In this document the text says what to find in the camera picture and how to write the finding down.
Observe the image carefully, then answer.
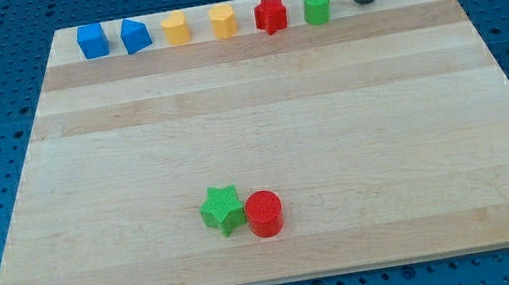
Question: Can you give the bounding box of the green cylinder block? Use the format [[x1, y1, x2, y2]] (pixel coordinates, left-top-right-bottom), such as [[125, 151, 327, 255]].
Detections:
[[303, 0, 331, 26]]

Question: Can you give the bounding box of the yellow heart block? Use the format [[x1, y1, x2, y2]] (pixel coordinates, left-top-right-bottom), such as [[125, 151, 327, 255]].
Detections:
[[161, 10, 191, 46]]

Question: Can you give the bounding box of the red cylinder block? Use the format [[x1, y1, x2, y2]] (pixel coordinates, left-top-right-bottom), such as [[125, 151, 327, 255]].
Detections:
[[244, 190, 284, 238]]

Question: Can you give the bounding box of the green star block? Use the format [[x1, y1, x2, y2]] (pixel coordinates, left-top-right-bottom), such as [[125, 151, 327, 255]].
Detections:
[[200, 185, 247, 237]]

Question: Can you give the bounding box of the red star block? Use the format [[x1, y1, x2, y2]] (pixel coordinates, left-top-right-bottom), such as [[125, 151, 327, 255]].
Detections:
[[254, 0, 288, 35]]

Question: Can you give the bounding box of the yellow pentagon block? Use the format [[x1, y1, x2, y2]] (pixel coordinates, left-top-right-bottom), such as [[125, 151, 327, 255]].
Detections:
[[209, 3, 238, 39]]

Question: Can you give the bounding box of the wooden board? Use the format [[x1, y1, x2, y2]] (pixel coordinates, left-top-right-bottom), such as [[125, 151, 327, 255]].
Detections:
[[0, 0, 509, 285]]

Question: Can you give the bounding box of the blue pentagon block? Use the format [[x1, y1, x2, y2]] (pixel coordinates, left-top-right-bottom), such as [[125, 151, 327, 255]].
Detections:
[[120, 19, 153, 55]]

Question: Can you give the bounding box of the blue cube block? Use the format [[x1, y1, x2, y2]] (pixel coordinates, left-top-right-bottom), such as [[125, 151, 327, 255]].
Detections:
[[76, 23, 110, 59]]

